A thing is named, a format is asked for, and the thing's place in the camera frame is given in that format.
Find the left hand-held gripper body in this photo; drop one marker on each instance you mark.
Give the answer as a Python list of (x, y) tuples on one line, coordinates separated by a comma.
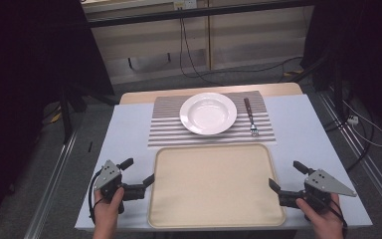
[(107, 174)]

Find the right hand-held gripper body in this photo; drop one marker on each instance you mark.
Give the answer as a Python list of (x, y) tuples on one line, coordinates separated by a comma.
[(325, 186)]

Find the person's left hand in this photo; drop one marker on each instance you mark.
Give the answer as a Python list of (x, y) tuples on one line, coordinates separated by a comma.
[(107, 209)]

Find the person's right hand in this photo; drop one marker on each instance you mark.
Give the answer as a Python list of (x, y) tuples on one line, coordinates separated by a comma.
[(325, 220)]

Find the small black floor object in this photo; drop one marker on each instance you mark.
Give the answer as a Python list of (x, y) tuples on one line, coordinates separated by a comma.
[(90, 146)]

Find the white table cover sheet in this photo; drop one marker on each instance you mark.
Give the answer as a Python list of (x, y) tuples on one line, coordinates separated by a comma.
[(298, 132)]

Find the striped grey placemat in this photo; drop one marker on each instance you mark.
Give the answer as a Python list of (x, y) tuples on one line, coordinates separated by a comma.
[(165, 126)]

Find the beige rectangular tray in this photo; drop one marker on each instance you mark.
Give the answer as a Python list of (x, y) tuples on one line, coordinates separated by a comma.
[(214, 186)]

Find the white power strip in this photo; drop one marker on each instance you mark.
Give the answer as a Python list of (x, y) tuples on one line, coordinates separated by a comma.
[(352, 119)]

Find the black metal stand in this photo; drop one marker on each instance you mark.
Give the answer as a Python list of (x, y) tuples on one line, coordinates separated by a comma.
[(67, 113)]

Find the white round plate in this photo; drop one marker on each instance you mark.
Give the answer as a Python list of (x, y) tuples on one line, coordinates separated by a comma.
[(208, 113)]

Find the dark curtain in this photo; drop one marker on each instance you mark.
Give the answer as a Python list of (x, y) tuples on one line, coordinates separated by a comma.
[(361, 49), (20, 66)]

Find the light wooden cabinet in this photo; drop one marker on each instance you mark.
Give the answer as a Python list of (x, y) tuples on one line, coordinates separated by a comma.
[(245, 43)]

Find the aluminium floor rail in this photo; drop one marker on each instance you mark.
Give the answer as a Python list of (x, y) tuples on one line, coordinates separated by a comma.
[(358, 149), (51, 186)]

